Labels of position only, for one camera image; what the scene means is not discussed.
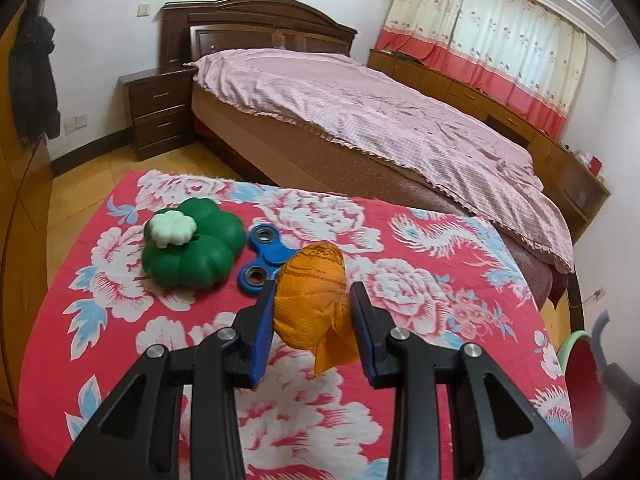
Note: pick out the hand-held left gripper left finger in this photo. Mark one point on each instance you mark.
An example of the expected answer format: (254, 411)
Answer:
(262, 335)

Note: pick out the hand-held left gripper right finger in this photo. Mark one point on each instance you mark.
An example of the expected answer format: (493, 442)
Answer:
(362, 335)

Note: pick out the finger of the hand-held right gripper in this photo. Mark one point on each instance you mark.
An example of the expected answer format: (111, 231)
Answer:
(622, 385)

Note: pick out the red bin with green rim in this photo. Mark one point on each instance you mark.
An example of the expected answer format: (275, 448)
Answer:
(585, 400)

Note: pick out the orange packet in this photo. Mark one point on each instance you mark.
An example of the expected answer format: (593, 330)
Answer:
(310, 305)

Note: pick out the red floral table cloth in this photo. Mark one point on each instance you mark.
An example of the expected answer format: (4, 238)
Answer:
(425, 285)

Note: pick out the blue fidget spinner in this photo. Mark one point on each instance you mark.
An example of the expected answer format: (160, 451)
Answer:
(265, 245)

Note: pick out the green clover toy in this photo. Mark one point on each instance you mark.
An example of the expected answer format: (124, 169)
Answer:
(200, 255)

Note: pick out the small red box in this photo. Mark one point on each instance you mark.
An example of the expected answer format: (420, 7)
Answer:
(595, 165)

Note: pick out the pink quilt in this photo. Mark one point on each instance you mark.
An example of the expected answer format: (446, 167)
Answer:
(375, 110)

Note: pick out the dark wooden nightstand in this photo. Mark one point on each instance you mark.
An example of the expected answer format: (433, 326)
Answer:
(160, 110)

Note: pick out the wooden wardrobe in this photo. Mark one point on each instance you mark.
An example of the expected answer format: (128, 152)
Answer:
(20, 235)

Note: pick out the long wooden cabinet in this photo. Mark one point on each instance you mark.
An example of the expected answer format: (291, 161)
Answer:
(450, 80)

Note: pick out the dark wooden headboard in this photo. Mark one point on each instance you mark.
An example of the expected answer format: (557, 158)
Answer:
(250, 20)

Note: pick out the cream and red curtains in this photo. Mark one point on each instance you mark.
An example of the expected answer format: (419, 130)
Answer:
(475, 25)

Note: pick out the dark hanging coat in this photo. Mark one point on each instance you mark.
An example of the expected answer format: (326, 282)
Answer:
(32, 85)

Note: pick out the white wall outlet with plug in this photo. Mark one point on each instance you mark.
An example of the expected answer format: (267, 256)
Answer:
(597, 293)

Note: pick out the white double wall outlet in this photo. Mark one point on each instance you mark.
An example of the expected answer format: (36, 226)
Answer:
(75, 123)

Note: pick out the white wall switch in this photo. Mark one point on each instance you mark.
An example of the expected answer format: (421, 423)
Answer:
(144, 9)

